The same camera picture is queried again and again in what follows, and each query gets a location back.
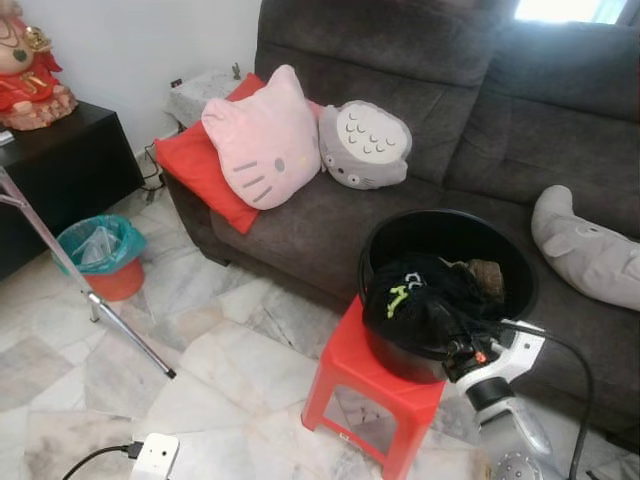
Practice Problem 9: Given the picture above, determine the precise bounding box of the red gold Buddha statue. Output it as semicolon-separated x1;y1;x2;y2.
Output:
0;0;79;131

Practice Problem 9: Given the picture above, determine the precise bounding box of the grey cloth covered side table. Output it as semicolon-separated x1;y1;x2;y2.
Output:
165;66;246;129

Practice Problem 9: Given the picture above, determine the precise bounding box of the grey elephant plush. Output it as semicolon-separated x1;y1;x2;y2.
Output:
530;185;640;311

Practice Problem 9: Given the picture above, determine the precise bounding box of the silver metal clothes rack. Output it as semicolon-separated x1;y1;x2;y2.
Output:
0;165;179;381

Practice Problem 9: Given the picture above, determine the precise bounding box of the black TV console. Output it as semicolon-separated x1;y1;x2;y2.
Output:
0;100;146;281

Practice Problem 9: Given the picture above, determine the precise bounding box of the pink cat face cushion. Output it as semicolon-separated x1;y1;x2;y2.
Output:
200;64;323;211

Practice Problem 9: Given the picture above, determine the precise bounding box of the brown woven item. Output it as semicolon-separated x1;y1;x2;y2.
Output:
465;258;506;301

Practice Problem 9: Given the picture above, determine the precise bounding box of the dark grey fabric sofa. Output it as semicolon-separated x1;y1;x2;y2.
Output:
165;0;640;441

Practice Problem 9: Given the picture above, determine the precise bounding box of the grey round creature cushion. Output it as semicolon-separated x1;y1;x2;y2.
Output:
318;100;413;191

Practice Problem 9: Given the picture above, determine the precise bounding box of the orange bin teal liner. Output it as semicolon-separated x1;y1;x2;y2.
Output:
55;213;148;303

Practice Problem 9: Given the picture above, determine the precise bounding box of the black shirt green print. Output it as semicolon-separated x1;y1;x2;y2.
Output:
362;253;511;361

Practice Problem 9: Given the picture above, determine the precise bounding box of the black plastic bucket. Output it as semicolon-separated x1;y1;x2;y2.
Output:
357;208;539;384

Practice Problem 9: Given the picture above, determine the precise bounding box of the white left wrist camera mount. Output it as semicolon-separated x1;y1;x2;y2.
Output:
130;433;181;480

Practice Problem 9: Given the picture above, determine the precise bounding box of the red plastic stool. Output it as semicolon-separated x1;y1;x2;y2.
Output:
301;295;451;480

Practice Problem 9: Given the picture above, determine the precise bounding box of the red cushion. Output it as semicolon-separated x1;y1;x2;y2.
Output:
153;72;326;236

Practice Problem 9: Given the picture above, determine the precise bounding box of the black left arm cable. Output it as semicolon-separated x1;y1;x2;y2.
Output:
60;442;141;480

